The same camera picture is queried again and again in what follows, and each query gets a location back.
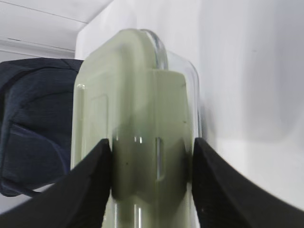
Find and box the glass container with green lid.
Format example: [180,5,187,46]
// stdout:
[71,29,202,228]

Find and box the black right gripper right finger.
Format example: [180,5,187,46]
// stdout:
[192,138,304,228]

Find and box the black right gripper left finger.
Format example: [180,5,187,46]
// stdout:
[0,139,112,228]

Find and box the dark navy lunch bag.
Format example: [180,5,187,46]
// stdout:
[0,58,82,197]

